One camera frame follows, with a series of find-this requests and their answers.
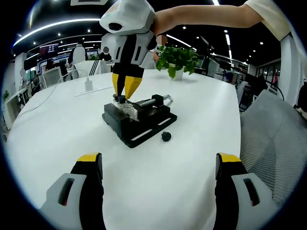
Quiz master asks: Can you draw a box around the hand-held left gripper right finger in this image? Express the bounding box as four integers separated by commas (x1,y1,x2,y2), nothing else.
214,152,280,230

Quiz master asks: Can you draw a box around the grey mesh office chair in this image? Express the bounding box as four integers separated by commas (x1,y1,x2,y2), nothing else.
239,89,307,207

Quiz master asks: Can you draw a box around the person's body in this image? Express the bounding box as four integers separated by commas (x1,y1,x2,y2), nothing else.
244,0,307,81

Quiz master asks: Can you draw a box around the white charger cable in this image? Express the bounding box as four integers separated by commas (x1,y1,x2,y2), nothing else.
14,69,90,120

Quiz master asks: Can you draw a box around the white office chair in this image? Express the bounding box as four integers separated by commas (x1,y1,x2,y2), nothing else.
42,67,65,88

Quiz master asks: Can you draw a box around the clear glass vial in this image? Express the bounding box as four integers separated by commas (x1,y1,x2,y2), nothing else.
112,97,128,113
124,104,141,122

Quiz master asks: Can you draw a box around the green potted plant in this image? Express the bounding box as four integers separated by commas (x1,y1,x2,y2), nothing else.
155,45,200,81

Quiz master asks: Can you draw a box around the person's right forearm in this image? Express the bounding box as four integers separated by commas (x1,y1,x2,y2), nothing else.
153,3,264,35

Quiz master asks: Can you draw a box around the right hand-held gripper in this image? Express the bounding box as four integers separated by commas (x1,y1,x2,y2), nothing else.
99,0,157,100

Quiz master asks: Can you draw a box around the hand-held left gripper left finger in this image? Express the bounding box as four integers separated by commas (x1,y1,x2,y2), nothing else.
39,151,106,230

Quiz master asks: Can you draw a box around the white table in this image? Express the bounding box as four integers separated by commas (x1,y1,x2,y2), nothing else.
6,69,242,230

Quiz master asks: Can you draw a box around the white charger plug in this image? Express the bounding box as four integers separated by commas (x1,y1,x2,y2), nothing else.
84,76,94,92

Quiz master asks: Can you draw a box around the black vise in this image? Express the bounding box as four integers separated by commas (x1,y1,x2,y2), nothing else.
102,94,178,149

